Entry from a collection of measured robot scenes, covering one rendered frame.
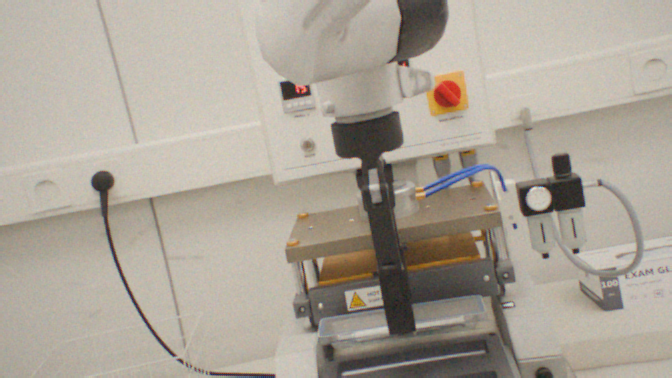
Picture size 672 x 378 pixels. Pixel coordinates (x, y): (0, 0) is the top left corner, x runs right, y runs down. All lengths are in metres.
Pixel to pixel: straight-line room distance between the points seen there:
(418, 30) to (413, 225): 0.34
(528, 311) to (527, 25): 0.78
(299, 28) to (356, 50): 0.06
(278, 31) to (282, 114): 0.52
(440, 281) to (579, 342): 0.47
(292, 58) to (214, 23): 0.94
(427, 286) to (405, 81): 0.29
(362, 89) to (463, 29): 0.41
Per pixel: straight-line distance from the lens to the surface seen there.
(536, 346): 1.08
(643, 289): 1.68
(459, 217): 1.13
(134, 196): 1.76
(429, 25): 0.86
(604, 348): 1.57
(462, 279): 1.13
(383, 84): 0.94
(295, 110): 1.32
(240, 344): 1.86
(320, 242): 1.14
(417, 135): 1.32
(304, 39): 0.79
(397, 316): 1.00
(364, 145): 0.94
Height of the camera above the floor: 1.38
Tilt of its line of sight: 11 degrees down
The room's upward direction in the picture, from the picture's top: 11 degrees counter-clockwise
